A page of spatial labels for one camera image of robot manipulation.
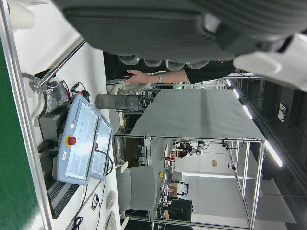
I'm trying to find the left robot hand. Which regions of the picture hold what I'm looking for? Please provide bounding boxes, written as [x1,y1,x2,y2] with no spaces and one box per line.
[51,0,307,92]

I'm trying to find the person bare hand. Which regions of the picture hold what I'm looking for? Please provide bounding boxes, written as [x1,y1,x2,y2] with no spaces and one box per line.
[124,69,147,84]

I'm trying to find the person bare forearm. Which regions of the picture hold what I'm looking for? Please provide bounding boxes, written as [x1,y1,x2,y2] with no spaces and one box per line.
[143,70,188,84]

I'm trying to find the white paper cup stack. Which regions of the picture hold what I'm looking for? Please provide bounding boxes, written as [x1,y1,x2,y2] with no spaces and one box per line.
[7,0,36,30]

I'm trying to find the black finned box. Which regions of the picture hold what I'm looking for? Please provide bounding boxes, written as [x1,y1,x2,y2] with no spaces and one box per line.
[47,177,80,220]

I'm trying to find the white chair armrest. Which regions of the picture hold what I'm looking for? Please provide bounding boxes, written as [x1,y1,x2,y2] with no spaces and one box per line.
[106,82,152,96]

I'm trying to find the dark grey bottle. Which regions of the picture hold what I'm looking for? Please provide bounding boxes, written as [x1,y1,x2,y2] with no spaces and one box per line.
[94,92,146,111]

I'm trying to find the red clip leads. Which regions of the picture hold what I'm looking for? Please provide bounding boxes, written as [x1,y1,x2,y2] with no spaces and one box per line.
[69,82,90,98]

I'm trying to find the person black shirt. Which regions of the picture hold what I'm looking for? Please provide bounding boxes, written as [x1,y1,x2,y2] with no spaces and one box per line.
[104,51,239,85]

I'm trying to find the blue-grey teach pendant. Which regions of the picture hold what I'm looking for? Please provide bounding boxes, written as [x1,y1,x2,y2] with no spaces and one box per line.
[57,93,100,185]
[90,115,114,182]

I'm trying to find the metal pole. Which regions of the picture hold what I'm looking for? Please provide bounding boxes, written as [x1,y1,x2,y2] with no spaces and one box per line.
[35,39,87,86]

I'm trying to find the clear plastic bag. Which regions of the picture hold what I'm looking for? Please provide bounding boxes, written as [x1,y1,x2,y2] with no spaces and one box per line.
[45,80,72,113]

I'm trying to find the black power brick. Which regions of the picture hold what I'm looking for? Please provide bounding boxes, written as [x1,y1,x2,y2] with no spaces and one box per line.
[39,105,70,144]

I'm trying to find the metal clamp base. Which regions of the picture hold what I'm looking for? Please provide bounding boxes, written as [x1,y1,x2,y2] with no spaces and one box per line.
[21,73,50,127]

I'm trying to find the grey office chair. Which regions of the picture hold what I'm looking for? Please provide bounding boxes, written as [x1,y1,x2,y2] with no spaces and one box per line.
[116,165,161,214]

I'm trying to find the grey computer mouse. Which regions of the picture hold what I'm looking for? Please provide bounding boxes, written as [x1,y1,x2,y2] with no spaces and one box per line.
[106,190,118,209]

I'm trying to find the black earphones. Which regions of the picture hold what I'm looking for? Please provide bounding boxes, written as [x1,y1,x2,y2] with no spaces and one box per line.
[90,193,101,212]

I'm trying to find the green conveyor belt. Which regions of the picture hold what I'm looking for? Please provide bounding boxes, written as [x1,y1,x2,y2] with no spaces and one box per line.
[0,0,53,230]

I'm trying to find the black background monitor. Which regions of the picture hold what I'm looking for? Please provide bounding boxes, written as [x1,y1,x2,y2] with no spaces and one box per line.
[167,198,193,222]

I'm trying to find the beige keyboard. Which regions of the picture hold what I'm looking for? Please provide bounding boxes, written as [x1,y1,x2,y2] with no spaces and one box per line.
[104,210,118,230]

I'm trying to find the black pendant cable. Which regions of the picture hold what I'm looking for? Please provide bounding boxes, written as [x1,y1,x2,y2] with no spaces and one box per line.
[95,149,115,176]

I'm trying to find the aluminium frame cage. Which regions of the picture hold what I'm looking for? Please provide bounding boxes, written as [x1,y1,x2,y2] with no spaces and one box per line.
[143,134,266,230]

